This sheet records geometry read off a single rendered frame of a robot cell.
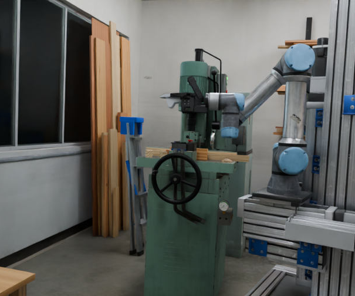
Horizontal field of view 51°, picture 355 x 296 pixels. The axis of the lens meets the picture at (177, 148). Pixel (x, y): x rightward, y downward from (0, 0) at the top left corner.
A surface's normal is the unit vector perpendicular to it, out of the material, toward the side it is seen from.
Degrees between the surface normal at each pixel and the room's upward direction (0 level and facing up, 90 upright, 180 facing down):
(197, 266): 90
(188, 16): 90
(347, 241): 90
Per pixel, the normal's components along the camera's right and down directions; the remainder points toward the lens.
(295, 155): -0.11, 0.18
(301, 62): -0.10, -0.07
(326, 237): -0.52, 0.03
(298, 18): -0.28, 0.04
